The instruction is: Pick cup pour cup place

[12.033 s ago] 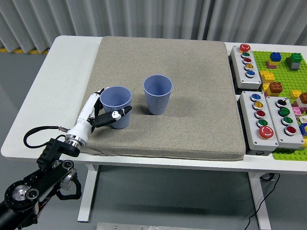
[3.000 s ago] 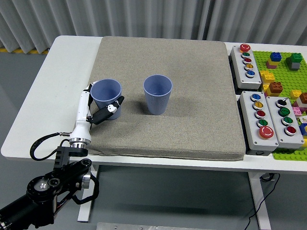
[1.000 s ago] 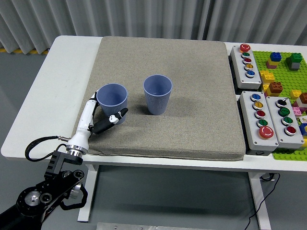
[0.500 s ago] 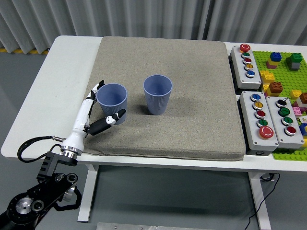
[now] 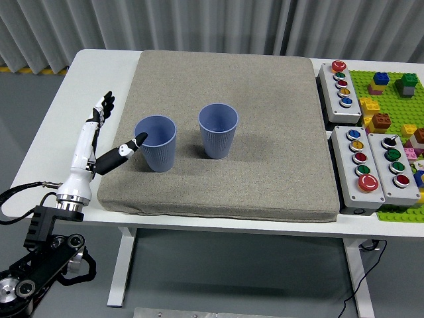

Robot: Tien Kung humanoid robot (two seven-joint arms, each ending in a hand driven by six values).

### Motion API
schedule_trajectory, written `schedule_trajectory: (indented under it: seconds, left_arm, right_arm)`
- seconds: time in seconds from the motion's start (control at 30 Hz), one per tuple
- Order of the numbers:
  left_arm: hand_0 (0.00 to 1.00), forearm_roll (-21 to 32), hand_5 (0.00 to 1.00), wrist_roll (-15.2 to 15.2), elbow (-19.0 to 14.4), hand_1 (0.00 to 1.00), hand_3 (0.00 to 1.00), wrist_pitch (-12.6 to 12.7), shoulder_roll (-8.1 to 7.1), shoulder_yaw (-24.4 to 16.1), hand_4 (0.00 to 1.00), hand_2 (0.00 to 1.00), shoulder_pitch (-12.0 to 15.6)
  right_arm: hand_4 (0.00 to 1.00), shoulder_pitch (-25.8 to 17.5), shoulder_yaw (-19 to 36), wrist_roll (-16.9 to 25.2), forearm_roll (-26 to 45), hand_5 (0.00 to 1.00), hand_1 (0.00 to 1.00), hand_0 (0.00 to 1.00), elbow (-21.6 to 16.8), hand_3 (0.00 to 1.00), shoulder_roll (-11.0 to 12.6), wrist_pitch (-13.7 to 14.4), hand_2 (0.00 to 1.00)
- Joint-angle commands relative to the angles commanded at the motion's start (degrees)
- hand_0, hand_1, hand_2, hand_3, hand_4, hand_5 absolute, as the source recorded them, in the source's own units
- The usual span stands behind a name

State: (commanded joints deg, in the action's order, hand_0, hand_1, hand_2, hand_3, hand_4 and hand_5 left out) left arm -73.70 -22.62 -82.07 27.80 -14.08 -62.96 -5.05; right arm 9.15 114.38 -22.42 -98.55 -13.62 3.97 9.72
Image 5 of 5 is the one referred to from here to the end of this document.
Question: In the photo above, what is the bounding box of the brown pink block stack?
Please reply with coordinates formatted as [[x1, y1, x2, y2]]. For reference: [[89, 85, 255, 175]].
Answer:
[[405, 127, 424, 157]]

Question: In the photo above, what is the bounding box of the blue yellow purple block stack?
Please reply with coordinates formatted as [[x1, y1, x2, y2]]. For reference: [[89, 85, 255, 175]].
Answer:
[[366, 72, 390, 96]]

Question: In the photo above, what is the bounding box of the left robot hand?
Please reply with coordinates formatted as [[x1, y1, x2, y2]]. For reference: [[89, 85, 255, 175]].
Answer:
[[55, 91, 149, 203]]

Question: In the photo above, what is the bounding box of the green toy baseplate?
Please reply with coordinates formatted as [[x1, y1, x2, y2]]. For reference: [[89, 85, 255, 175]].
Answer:
[[349, 69, 424, 223]]

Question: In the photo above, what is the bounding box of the grey box with selector switch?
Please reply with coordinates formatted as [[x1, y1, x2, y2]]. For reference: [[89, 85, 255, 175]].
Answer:
[[366, 132, 421, 205]]

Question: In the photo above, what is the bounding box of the grey-brown cushion mat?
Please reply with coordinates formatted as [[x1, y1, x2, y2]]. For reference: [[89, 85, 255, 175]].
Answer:
[[96, 49, 340, 223]]

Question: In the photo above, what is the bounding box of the grey pleated curtain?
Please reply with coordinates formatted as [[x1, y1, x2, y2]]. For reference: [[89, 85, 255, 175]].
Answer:
[[0, 0, 424, 74]]

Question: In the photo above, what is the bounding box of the white table leg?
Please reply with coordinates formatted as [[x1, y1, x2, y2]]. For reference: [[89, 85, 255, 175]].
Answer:
[[343, 237, 375, 318], [106, 227, 137, 307]]

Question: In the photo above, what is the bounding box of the black floor cable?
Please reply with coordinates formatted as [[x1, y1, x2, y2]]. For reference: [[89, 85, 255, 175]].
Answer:
[[338, 238, 388, 318]]

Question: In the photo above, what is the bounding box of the black box base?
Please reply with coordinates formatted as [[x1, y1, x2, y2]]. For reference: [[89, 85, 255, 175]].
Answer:
[[316, 75, 333, 131], [340, 205, 374, 216]]

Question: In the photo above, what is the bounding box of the green grey block stack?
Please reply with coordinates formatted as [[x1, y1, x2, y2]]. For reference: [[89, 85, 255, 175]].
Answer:
[[394, 73, 419, 98]]

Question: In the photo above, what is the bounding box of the large yellow toy block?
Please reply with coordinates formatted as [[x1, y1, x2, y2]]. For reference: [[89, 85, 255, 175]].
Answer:
[[358, 97, 380, 117]]

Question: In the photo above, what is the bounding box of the yellow black floor tape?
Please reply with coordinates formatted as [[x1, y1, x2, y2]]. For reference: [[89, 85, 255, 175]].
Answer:
[[0, 64, 69, 75]]

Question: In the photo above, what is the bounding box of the blue ribbed plastic cup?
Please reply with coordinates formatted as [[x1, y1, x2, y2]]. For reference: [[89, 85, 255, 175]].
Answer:
[[134, 115, 177, 173], [197, 103, 239, 160]]

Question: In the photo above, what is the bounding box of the grey five-button control box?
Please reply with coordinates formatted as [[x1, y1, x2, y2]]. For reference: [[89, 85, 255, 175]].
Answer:
[[318, 60, 362, 125], [330, 125, 387, 210]]

